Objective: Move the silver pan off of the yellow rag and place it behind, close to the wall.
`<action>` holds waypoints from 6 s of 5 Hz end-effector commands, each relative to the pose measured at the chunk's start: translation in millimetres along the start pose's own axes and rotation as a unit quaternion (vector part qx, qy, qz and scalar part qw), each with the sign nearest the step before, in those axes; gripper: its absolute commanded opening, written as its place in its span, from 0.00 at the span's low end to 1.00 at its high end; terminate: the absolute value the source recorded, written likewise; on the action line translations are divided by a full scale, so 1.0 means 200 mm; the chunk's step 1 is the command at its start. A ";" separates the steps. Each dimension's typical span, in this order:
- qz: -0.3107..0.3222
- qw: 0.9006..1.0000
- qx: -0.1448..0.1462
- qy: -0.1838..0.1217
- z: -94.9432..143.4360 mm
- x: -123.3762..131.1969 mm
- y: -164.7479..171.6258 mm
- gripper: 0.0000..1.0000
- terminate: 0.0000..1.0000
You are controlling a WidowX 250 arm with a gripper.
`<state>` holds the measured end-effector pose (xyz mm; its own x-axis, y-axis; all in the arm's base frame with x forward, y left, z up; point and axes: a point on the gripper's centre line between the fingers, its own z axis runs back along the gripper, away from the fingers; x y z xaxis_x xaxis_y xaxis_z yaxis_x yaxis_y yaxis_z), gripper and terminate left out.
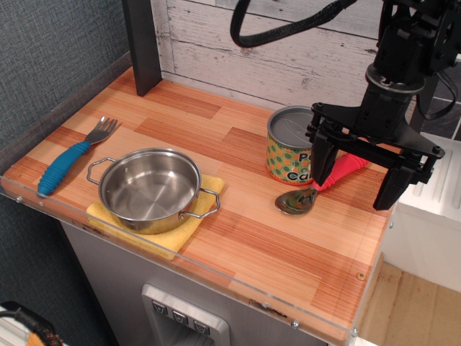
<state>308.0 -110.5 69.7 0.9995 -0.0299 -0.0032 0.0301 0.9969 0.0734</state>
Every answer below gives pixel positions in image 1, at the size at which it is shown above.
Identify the stainless steel pot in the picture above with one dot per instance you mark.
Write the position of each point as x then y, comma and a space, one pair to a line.
153, 189

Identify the clear acrylic edge guard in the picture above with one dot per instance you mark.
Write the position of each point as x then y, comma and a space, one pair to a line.
246, 281

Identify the red handled metal spoon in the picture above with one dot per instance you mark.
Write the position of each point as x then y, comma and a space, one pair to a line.
299, 202

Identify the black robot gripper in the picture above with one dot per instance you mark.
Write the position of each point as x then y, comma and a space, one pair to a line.
378, 132

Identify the dark left vertical post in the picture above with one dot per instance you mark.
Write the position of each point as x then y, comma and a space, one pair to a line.
141, 36

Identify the orange black object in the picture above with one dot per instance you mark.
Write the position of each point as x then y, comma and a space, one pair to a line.
21, 326

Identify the blue handled metal fork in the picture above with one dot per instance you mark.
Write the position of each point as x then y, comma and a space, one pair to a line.
60, 167

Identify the yellow folded cloth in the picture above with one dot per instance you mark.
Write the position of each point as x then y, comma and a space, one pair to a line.
161, 244

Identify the peas and carrots can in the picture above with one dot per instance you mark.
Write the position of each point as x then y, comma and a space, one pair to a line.
288, 147

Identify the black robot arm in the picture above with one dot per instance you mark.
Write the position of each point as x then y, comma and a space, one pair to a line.
417, 40

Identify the white toy sink unit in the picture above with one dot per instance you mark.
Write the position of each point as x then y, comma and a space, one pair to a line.
423, 236

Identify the grey cabinet with dispenser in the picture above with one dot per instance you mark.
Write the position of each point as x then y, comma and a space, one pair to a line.
155, 302

